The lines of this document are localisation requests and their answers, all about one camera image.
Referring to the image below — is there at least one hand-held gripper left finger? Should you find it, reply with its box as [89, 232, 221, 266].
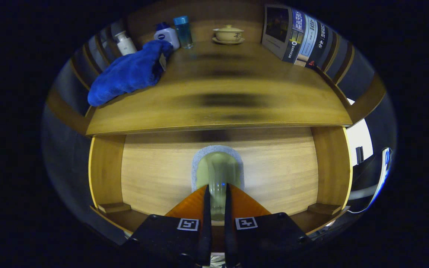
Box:
[121, 185, 212, 268]

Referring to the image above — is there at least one wooden countertop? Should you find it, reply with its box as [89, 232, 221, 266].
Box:
[85, 37, 353, 137]

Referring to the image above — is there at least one blue spine book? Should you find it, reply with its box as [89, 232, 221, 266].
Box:
[261, 4, 306, 64]

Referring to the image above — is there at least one black spine book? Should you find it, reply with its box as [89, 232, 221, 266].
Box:
[306, 22, 329, 70]

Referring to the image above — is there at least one beige lidded teacup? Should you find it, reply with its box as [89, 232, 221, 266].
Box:
[212, 25, 245, 45]

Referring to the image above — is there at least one white bottle blue cap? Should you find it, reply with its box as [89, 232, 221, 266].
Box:
[153, 22, 180, 51]

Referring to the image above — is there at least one wooden cabinet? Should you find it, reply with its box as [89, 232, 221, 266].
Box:
[45, 0, 387, 239]

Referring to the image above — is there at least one blue translucent bottle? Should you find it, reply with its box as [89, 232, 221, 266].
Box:
[173, 16, 194, 49]

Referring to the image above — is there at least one blue towel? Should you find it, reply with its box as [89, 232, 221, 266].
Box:
[88, 40, 174, 107]

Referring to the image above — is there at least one pale spine book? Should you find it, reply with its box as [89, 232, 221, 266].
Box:
[296, 15, 318, 67]

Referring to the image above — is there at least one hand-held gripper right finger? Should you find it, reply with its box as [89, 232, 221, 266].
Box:
[224, 183, 314, 268]

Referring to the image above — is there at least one white pump bottle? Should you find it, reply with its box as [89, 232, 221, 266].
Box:
[114, 31, 137, 56]

